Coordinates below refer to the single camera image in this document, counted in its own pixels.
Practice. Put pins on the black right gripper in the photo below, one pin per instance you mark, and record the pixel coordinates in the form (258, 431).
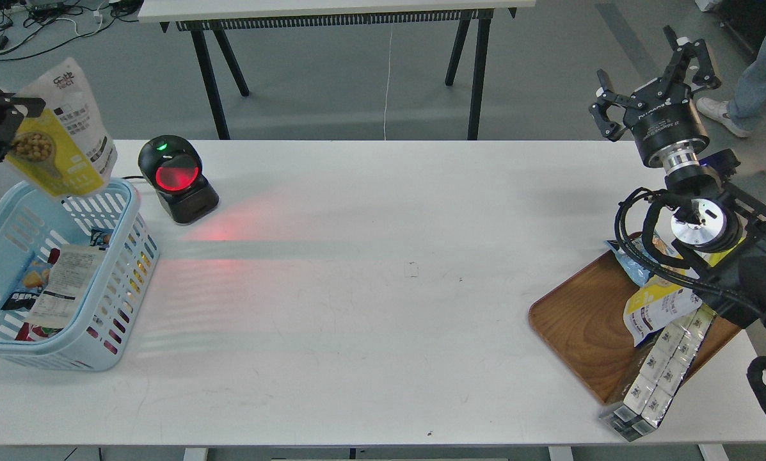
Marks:
(667, 128)

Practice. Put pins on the yellow white chickpea snack pouch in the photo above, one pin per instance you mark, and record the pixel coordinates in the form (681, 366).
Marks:
(66, 150)

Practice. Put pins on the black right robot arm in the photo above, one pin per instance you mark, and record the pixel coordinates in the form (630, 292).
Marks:
(701, 231)

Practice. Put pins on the white snack packet in basket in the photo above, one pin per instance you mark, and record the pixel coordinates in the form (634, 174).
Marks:
(68, 283)

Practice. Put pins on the light blue plastic basket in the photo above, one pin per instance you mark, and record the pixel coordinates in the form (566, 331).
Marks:
(31, 225)

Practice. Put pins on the yellow cartoon snack bag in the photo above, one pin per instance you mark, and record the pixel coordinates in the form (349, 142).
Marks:
(713, 259)

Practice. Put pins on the blue snack packet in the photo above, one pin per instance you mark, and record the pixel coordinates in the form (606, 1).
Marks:
(637, 273)

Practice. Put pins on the red snack packet in basket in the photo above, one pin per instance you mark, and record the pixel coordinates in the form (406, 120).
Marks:
(31, 333)

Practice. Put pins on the white boxed snack multipack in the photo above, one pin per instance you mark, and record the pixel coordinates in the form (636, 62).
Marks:
(644, 394)

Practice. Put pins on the white sneaker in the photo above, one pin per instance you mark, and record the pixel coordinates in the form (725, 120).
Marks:
(718, 112)

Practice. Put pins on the black barcode scanner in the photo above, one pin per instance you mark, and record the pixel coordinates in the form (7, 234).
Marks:
(173, 167)

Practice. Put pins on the black-legged background table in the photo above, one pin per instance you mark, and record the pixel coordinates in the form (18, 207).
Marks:
(372, 65)

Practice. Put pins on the brown wooden tray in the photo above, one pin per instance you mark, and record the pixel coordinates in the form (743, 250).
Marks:
(581, 321)

